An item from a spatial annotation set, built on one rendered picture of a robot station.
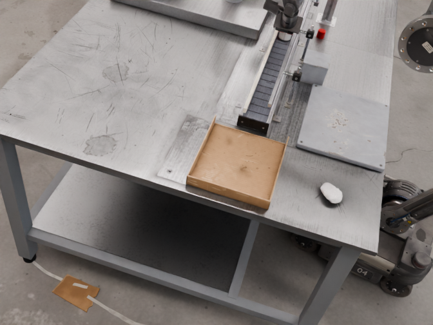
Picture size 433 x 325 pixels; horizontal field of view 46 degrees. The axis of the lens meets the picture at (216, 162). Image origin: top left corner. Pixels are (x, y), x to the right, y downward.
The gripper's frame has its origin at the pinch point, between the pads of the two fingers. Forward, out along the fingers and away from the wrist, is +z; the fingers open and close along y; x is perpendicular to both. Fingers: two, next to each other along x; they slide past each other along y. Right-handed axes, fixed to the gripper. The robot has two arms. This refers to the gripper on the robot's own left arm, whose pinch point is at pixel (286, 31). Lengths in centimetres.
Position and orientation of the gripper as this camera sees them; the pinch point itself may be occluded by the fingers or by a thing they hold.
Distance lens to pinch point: 210.2
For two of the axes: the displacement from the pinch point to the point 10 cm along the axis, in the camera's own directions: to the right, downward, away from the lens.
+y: -9.5, -2.9, 0.8
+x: -2.9, 9.5, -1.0
